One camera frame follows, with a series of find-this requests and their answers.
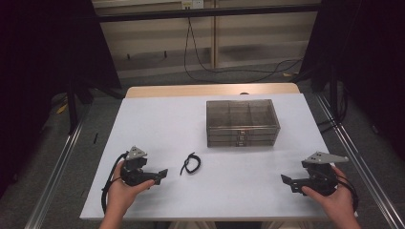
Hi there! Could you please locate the person's right hand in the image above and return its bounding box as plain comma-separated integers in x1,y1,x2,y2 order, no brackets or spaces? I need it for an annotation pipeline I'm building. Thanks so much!
301,165,355,221

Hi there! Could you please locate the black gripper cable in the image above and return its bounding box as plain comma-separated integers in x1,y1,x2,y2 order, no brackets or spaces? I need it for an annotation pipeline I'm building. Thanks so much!
318,171,360,214
100,152,129,215

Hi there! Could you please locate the short black floor cable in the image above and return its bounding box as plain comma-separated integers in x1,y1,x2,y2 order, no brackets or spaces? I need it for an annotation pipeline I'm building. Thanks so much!
317,117,349,134

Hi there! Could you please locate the black metal stand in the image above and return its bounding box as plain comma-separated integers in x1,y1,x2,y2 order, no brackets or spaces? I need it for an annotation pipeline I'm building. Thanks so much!
64,71,126,135
291,61,349,128

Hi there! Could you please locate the long black floor cable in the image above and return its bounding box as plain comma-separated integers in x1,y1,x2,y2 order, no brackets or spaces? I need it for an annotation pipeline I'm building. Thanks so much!
182,17,304,85

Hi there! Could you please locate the black curtain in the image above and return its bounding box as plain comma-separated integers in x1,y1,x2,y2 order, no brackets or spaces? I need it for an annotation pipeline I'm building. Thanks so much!
298,0,405,160
0,0,122,199

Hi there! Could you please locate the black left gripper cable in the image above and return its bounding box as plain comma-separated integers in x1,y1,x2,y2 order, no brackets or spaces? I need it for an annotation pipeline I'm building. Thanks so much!
100,152,129,215

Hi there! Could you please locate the white table sheet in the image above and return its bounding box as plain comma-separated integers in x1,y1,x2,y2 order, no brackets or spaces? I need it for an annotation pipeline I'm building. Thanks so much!
79,93,358,221

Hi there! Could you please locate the smoky transparent drawer cabinet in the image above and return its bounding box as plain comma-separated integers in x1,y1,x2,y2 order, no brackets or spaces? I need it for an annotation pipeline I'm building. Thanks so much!
205,98,281,148

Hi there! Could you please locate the person's left hand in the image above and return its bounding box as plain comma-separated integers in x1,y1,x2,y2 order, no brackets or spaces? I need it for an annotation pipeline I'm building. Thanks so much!
106,160,156,218

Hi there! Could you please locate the metal floor rail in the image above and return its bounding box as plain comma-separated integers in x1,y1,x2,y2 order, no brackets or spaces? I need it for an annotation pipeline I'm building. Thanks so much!
314,93,405,229
24,104,88,229

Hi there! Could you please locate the wooden table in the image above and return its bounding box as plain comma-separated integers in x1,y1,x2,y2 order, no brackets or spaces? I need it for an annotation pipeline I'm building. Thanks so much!
124,82,301,99

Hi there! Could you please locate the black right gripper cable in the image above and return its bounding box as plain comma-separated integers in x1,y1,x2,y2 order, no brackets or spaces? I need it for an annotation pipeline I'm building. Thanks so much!
318,171,360,214

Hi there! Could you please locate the white wall socket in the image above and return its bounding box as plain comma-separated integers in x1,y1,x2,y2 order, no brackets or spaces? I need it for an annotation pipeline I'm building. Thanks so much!
181,0,205,10

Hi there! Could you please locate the black cord loop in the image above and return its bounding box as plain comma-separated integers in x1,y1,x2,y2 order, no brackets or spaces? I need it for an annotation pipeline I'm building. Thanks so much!
180,152,202,177

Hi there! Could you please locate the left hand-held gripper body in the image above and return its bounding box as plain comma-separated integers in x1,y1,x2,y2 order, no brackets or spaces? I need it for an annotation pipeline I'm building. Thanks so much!
119,145,160,187

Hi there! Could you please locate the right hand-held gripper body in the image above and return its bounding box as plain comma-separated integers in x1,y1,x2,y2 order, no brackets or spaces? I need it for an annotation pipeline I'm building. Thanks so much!
300,151,350,197

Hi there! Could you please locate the black horizontal bar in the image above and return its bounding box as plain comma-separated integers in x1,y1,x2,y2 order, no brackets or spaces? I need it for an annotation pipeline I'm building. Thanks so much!
95,3,323,24

